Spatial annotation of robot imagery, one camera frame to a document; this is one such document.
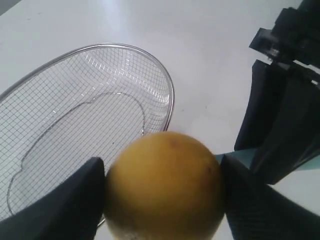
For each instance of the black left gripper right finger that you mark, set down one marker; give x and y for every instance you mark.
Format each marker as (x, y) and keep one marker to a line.
(255, 211)

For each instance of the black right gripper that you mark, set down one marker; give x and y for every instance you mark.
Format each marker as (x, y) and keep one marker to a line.
(295, 36)

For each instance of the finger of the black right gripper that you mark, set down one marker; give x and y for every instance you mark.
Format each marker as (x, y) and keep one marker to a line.
(294, 138)

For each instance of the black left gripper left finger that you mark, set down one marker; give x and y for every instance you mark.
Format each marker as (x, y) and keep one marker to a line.
(72, 211)

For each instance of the teal handled vegetable peeler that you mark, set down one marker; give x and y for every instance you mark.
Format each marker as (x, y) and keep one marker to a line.
(245, 156)

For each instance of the yellow lemon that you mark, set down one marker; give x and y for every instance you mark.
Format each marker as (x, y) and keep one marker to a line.
(164, 186)

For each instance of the oval wire mesh basket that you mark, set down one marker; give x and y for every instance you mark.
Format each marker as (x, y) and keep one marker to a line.
(89, 102)

